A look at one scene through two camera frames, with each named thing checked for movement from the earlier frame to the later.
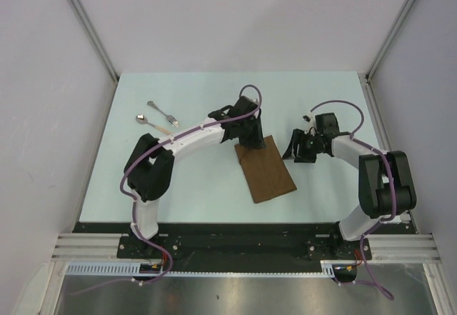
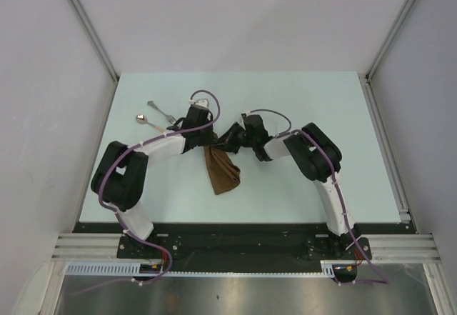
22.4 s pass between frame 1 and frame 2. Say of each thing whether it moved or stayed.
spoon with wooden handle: stayed
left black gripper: moved
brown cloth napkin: moved
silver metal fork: stayed
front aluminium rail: stayed
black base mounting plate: stayed
